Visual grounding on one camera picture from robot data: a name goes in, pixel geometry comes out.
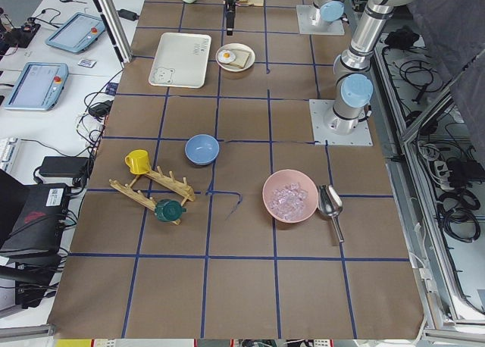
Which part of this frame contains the bread slice on plate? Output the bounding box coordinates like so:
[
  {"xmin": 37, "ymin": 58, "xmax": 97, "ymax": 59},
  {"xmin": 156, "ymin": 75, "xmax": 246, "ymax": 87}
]
[{"xmin": 224, "ymin": 48, "xmax": 251, "ymax": 69}]

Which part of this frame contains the fried egg toy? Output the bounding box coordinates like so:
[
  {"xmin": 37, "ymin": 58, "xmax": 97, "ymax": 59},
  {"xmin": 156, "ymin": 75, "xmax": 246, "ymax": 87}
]
[{"xmin": 217, "ymin": 49, "xmax": 236, "ymax": 64}]

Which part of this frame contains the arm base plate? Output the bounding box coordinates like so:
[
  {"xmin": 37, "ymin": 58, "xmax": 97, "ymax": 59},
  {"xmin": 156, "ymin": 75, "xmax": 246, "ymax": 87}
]
[
  {"xmin": 309, "ymin": 99, "xmax": 373, "ymax": 146},
  {"xmin": 296, "ymin": 2, "xmax": 345, "ymax": 36}
]

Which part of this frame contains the aluminium frame post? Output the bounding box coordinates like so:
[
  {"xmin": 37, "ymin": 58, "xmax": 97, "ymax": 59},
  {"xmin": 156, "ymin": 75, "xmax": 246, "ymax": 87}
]
[{"xmin": 93, "ymin": 0, "xmax": 133, "ymax": 64}]

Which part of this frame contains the black power adapter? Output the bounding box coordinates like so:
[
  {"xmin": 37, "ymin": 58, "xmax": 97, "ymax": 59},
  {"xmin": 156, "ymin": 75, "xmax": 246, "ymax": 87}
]
[{"xmin": 39, "ymin": 156, "xmax": 88, "ymax": 178}]

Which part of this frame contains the black computer box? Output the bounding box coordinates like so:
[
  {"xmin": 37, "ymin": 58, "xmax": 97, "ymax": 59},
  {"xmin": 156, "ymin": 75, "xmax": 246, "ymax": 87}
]
[{"xmin": 1, "ymin": 171, "xmax": 70, "ymax": 258}]

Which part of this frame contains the small black adapter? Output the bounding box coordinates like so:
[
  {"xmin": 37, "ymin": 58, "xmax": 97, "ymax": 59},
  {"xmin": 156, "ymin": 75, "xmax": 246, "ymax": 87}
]
[{"xmin": 117, "ymin": 9, "xmax": 139, "ymax": 21}]

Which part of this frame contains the upper blue teach pendant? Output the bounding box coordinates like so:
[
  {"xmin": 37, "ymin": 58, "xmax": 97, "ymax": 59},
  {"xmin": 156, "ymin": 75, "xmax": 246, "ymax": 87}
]
[{"xmin": 45, "ymin": 12, "xmax": 105, "ymax": 53}]

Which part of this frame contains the dark green cup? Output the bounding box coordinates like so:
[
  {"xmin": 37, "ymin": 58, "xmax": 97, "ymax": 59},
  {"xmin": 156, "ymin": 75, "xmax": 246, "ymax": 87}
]
[{"xmin": 154, "ymin": 199, "xmax": 186, "ymax": 224}]

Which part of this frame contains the pink bowl with ice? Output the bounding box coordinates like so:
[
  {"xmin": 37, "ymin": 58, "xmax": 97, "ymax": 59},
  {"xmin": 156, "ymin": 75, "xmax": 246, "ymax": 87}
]
[{"xmin": 262, "ymin": 169, "xmax": 318, "ymax": 223}]

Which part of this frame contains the metal scoop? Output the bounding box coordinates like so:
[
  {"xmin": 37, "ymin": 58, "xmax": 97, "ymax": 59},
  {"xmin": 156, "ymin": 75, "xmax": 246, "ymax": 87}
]
[{"xmin": 318, "ymin": 184, "xmax": 345, "ymax": 243}]

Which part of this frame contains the cream bear tray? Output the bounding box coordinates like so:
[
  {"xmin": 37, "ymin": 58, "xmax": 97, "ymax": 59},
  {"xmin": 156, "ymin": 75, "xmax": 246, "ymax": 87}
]
[{"xmin": 149, "ymin": 33, "xmax": 211, "ymax": 89}]

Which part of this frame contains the blue teach pendant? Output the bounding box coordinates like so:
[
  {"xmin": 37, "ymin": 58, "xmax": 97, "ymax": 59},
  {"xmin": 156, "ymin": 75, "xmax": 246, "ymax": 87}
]
[
  {"xmin": 4, "ymin": 62, "xmax": 69, "ymax": 111},
  {"xmin": 45, "ymin": 12, "xmax": 105, "ymax": 53}
]

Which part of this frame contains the beige round plate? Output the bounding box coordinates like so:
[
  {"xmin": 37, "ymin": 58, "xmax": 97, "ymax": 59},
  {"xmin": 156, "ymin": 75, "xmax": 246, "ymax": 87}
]
[{"xmin": 215, "ymin": 43, "xmax": 255, "ymax": 73}]

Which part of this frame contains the blue bowl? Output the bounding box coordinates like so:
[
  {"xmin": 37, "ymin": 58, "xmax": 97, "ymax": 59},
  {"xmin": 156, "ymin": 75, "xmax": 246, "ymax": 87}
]
[{"xmin": 185, "ymin": 134, "xmax": 220, "ymax": 165}]

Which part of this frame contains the yellow cup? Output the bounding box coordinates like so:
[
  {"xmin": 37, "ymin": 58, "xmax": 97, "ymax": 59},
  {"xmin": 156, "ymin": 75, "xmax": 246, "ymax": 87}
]
[{"xmin": 124, "ymin": 149, "xmax": 151, "ymax": 175}]

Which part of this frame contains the wooden cup rack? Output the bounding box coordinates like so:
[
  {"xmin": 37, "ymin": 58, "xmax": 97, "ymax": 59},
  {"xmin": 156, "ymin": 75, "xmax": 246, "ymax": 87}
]
[{"xmin": 109, "ymin": 165, "xmax": 197, "ymax": 226}]

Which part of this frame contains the lower blue teach pendant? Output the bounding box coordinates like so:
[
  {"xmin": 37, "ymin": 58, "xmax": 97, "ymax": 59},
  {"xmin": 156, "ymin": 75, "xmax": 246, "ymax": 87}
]
[{"xmin": 4, "ymin": 62, "xmax": 69, "ymax": 111}]

